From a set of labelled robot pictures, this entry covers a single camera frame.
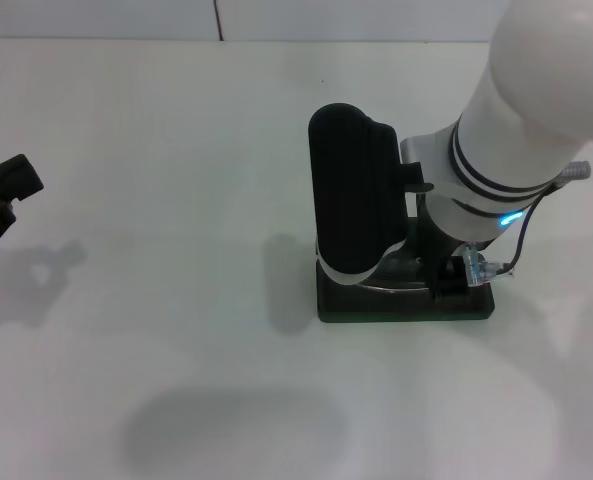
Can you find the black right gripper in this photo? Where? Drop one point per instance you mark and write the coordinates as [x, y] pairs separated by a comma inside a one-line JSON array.
[[426, 235]]

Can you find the clear plastic glasses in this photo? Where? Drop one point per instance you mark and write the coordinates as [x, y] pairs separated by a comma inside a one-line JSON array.
[[401, 286]]

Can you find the green glasses case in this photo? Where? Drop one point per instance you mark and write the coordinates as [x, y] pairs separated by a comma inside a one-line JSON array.
[[401, 310]]

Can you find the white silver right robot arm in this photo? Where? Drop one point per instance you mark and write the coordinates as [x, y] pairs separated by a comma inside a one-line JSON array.
[[526, 100]]

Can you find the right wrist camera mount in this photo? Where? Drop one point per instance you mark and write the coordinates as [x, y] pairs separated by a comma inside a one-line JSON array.
[[416, 177]]

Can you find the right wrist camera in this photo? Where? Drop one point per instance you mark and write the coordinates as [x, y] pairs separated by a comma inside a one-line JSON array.
[[351, 190]]

